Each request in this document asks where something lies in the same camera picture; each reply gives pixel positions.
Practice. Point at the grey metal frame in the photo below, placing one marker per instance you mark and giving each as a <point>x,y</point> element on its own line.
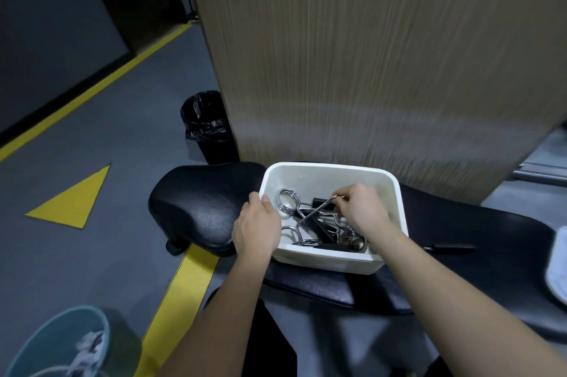
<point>542,170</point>

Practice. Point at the person's left forearm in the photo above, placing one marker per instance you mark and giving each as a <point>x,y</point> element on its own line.
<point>221,319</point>

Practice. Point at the black plastic clamp collar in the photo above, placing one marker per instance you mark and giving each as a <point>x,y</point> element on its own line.
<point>325,230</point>

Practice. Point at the white cloth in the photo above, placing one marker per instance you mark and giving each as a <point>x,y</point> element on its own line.
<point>559,268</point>

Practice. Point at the person's right hand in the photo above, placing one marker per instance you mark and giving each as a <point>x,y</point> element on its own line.
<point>365,210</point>

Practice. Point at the teal waste bin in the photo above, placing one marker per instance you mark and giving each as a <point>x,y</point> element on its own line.
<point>48,345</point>

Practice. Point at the white crumpled paper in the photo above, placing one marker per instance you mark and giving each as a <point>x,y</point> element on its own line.
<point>88,348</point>

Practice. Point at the black trash can with bag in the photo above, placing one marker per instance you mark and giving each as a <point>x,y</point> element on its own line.
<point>208,124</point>

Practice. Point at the person's right fingers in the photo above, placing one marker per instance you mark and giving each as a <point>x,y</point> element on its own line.
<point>344,201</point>

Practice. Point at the white plastic bin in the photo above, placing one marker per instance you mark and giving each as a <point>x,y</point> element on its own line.
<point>390,221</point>

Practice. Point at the person's left hand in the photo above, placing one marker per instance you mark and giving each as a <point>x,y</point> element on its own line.
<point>257,230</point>

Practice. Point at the black padded bench headrest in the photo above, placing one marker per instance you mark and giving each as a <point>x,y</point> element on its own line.
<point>199,204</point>

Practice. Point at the wooden panel partition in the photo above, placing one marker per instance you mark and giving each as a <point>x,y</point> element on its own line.
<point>376,57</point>

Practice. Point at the person's right forearm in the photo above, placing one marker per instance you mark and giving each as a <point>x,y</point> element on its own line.
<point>452,301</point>

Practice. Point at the chrome spring collar clip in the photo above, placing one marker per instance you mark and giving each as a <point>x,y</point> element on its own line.
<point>354,241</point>
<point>294,235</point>
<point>290,201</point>

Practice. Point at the black padded bench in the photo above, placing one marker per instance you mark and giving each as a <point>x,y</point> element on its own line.
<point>496,274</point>

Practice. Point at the person's left fingers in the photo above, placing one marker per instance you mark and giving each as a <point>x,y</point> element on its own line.
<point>261,201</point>

